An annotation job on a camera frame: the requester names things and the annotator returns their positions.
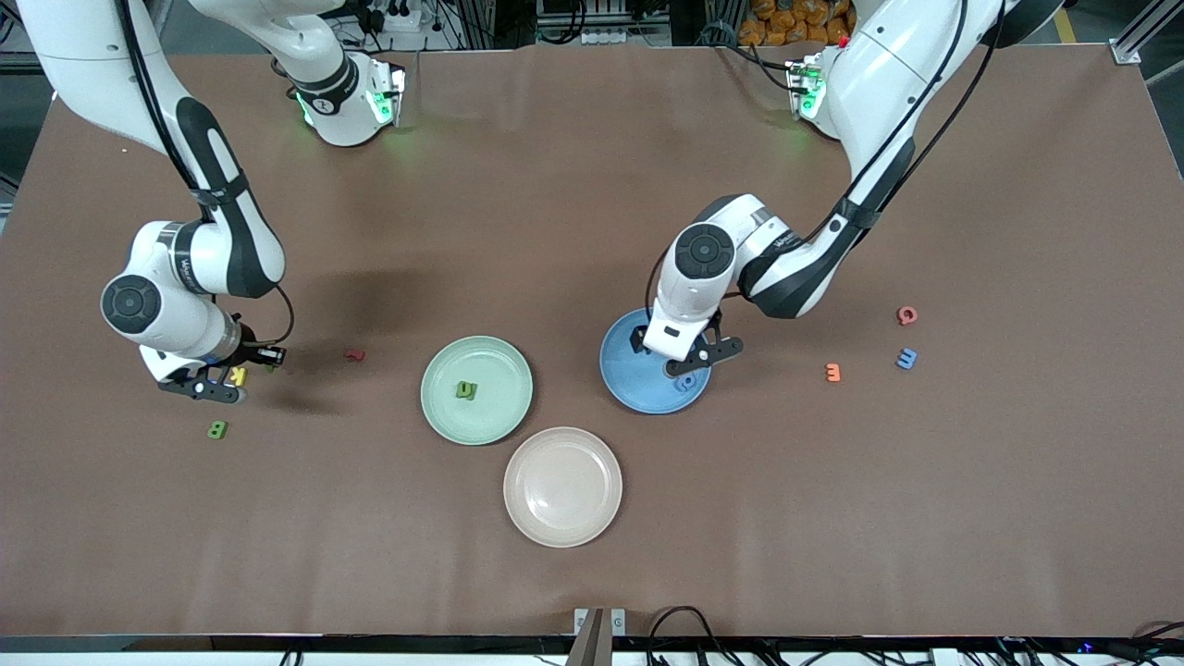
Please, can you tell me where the blue plate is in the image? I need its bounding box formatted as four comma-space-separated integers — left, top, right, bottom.
599, 307, 713, 415

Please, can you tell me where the light green plate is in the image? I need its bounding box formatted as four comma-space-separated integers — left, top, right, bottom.
420, 335, 535, 447

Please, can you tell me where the pale pink plate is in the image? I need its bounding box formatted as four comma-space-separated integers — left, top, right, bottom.
503, 426, 623, 549

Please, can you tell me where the pile of orange objects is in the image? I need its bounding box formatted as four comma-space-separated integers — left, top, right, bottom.
738, 0, 857, 47

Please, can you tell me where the white power strip with plugs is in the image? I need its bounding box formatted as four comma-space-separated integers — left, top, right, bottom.
356, 0, 422, 33

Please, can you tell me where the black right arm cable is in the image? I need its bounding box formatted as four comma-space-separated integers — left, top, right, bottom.
116, 0, 297, 348

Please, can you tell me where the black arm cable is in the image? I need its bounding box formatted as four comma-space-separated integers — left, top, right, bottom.
645, 0, 1006, 320
116, 0, 297, 348

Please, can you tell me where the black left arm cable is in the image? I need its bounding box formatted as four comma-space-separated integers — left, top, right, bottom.
645, 0, 1006, 320

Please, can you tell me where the black cable bundle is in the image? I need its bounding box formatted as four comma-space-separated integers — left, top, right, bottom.
646, 606, 741, 666

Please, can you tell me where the silver metal bracket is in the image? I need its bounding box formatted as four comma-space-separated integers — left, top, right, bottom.
566, 608, 627, 666

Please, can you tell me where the black table edge rail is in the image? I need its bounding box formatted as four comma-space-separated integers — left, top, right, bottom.
0, 635, 1184, 654

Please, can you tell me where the aluminium frame profile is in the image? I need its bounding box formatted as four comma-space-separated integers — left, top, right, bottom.
1110, 0, 1184, 66

